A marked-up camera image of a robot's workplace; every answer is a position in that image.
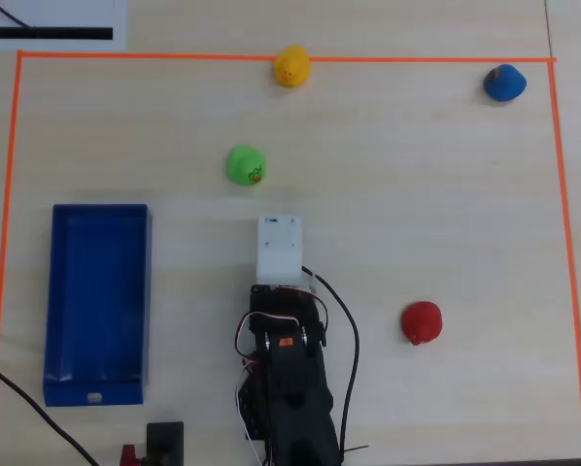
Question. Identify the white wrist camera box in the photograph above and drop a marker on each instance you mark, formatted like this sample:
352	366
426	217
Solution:
278	242

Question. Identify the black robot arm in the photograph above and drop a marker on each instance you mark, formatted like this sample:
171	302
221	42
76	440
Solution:
295	388

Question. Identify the black camera stand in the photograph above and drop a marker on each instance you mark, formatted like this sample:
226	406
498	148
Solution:
165	437

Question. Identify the blue rubber duck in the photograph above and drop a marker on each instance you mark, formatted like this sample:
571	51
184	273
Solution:
505	83

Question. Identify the white paper with black bar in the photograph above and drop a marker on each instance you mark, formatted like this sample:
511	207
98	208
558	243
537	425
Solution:
118	14

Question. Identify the green rubber duck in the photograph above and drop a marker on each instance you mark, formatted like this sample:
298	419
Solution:
246	165

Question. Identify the blue plastic box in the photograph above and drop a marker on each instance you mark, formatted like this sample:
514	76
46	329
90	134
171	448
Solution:
98	301

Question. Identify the red rubber duck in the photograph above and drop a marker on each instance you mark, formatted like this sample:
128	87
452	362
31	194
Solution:
421	322

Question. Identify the orange tape outline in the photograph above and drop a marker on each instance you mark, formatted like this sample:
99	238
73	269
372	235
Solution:
174	56

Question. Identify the red clamp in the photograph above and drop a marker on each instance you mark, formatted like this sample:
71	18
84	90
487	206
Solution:
129	456

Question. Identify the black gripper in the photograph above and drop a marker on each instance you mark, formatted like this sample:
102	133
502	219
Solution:
280	297

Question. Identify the yellow rubber duck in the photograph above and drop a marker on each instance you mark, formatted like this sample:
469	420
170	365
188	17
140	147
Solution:
293	65

